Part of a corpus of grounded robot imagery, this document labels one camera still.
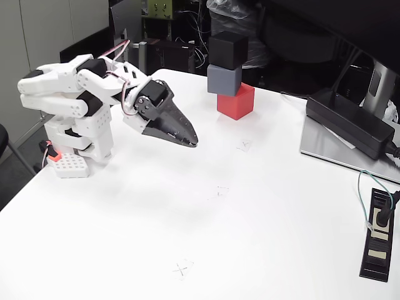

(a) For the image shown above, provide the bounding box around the gray cube block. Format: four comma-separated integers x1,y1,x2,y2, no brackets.
207,64,243,97

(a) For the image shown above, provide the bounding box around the silver monitor base plate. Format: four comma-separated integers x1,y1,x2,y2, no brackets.
299,117,400,184

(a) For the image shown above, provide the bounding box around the clear tape X mark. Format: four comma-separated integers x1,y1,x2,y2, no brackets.
236,138,253,154
207,186,230,203
167,258,194,281

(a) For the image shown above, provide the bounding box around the red cube block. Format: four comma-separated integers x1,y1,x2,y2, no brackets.
217,82,256,121

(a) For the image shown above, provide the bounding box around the black adapter power cable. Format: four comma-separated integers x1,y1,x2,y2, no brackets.
386,142,400,161

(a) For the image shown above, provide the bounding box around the black power strip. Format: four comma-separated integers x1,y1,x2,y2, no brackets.
359,187,398,282

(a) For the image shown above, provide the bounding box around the black flat panel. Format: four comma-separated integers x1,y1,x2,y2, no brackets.
59,24,115,65

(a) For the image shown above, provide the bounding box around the green thin cable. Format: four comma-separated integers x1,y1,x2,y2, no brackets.
357,170,393,232

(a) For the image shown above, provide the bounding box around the white crumpled paper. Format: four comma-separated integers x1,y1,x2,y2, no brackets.
383,99,400,126

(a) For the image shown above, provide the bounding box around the orange cable connector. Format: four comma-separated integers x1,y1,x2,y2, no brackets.
39,140,62,162

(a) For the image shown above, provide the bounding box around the black monitor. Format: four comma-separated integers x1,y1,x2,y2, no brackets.
262,0,400,76

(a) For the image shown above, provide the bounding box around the black power plug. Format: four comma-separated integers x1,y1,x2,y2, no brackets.
374,190,400,228

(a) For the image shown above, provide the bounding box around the green box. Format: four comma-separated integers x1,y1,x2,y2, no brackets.
146,0,174,20

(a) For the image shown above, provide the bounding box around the white perforated table clamp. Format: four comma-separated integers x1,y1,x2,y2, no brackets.
46,152,92,179

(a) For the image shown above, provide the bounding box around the black power adapter brick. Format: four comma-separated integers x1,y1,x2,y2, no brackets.
305,87,396,160

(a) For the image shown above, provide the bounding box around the silver monitor stand neck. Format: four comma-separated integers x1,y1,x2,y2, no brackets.
359,61,399,119

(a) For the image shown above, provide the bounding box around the black chair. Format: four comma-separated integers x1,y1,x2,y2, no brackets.
0,123,38,176

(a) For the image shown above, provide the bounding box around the black cube block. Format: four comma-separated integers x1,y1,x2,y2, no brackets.
208,31,249,70

